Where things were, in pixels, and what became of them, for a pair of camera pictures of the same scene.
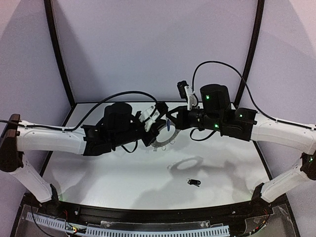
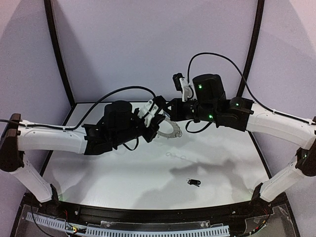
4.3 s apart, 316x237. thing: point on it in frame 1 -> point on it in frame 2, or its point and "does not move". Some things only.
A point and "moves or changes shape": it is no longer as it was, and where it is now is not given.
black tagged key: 196,182 does not move
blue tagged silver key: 168,123 moves or changes shape
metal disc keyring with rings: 164,137 moves or changes shape
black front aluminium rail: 97,214 does not move
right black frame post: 251,48 does not move
